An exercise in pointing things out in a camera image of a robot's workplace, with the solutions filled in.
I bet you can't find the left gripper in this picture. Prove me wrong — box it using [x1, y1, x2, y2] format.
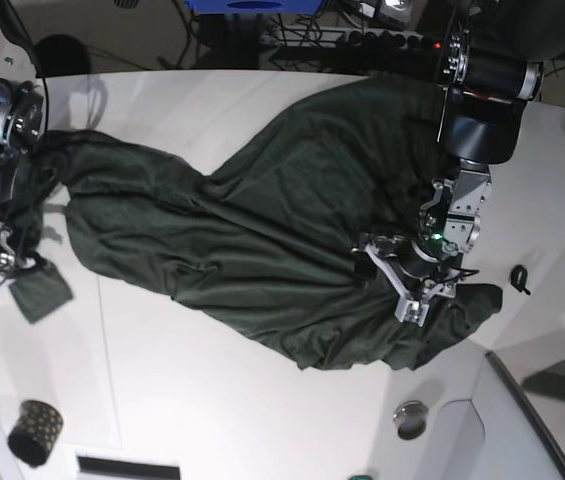
[354, 232, 467, 327]

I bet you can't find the dark green t-shirt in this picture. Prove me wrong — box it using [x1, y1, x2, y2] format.
[13, 75, 503, 370]

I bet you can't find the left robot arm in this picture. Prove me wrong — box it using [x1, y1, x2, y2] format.
[357, 1, 565, 326]

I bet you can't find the round metal table grommet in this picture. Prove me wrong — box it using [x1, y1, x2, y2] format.
[393, 400, 428, 441]

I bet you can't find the small black clip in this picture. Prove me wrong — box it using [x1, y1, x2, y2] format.
[509, 264, 531, 295]

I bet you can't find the small green object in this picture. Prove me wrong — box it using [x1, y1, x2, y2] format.
[348, 473, 374, 480]

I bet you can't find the white power strip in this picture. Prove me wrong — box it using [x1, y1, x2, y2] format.
[261, 24, 442, 52]

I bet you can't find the blue bin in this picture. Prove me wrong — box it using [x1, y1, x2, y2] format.
[185, 0, 322, 15]

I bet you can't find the black patterned cup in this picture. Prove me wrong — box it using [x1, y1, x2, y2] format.
[7, 400, 64, 468]

